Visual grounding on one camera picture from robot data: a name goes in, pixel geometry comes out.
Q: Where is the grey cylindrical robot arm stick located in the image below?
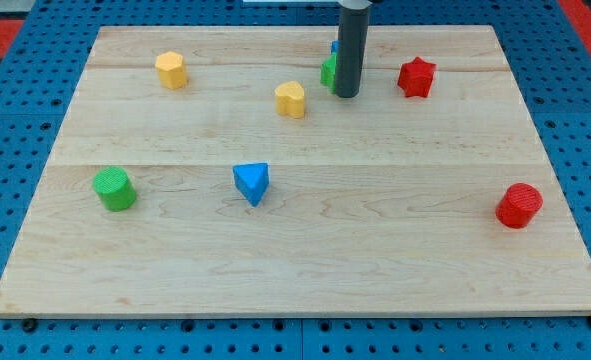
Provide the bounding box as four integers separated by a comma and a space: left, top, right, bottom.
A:
334, 0, 372, 98

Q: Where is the blue triangle block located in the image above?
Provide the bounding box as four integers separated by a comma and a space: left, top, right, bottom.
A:
232, 163, 270, 207

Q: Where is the yellow heart block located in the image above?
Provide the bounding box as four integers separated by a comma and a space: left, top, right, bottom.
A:
274, 81, 306, 119

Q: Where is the light wooden board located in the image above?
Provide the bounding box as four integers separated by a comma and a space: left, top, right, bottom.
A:
0, 25, 591, 319

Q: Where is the green block behind stick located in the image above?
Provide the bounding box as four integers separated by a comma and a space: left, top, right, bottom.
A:
320, 53, 336, 94

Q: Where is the red star block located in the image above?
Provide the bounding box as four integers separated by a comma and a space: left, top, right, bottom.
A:
397, 57, 437, 98

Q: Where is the yellow hexagon block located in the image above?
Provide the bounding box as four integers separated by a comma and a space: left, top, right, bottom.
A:
155, 51, 188, 90

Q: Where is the green cylinder block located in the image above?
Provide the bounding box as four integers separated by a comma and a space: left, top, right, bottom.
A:
92, 166, 137, 212

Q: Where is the red cylinder block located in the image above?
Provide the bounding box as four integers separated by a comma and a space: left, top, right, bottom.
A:
495, 183, 543, 229

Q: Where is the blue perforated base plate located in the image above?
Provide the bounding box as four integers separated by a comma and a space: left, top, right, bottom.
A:
0, 0, 591, 359

